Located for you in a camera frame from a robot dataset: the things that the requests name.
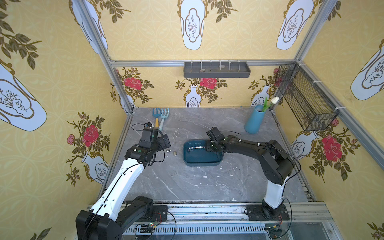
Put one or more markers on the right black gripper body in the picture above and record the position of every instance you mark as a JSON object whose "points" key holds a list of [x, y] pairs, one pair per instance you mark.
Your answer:
{"points": [[212, 144]]}

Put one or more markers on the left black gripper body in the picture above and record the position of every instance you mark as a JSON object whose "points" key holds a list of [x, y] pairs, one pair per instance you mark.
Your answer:
{"points": [[149, 132]]}

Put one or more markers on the teal plastic storage box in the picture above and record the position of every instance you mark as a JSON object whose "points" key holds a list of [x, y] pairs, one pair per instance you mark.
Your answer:
{"points": [[195, 154]]}

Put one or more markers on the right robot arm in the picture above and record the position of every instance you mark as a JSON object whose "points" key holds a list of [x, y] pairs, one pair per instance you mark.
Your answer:
{"points": [[277, 165]]}

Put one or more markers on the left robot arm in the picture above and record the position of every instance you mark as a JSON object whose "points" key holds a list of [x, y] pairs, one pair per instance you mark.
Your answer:
{"points": [[107, 220]]}

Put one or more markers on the light blue garden fork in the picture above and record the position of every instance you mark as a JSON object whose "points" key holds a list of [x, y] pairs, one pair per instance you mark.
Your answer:
{"points": [[164, 114]]}

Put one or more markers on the teal cylindrical vase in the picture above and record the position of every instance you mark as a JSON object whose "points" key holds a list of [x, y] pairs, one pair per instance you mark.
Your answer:
{"points": [[255, 120]]}

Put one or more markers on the white tulip flower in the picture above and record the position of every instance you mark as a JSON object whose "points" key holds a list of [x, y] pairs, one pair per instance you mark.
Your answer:
{"points": [[268, 103]]}

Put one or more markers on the blue garden rake yellow handle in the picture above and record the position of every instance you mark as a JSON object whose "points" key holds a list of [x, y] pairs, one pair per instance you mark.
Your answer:
{"points": [[156, 114]]}

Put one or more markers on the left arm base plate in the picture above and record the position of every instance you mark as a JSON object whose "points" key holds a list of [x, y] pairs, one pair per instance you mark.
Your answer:
{"points": [[159, 214]]}

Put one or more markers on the grey wall shelf tray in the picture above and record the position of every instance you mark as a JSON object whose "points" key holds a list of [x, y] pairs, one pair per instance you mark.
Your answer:
{"points": [[216, 69]]}

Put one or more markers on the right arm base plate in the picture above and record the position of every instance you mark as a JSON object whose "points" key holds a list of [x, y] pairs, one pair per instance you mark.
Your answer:
{"points": [[263, 212]]}

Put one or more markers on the black wire mesh basket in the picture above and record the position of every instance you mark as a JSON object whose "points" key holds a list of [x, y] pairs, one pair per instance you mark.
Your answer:
{"points": [[311, 106]]}

